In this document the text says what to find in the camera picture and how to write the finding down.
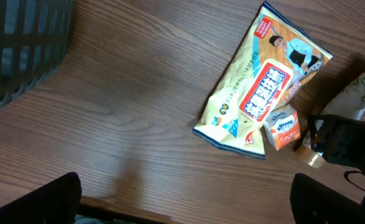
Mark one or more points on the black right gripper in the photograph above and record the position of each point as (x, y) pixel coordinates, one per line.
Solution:
(339, 140)

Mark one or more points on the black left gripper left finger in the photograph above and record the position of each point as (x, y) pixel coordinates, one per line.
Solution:
(56, 202)

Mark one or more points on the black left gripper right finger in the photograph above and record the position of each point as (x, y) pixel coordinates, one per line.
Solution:
(315, 203)

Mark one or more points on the white tube gold cap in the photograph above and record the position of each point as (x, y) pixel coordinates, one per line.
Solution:
(349, 103)

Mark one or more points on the small orange tissue pack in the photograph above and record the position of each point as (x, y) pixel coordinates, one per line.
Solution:
(282, 126)

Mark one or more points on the yellow wet wipes packet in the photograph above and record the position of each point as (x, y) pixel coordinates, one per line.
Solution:
(273, 61)

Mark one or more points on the dark grey plastic basket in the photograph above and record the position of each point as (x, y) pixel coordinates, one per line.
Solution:
(33, 43)

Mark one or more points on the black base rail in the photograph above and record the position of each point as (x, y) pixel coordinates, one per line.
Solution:
(88, 214)

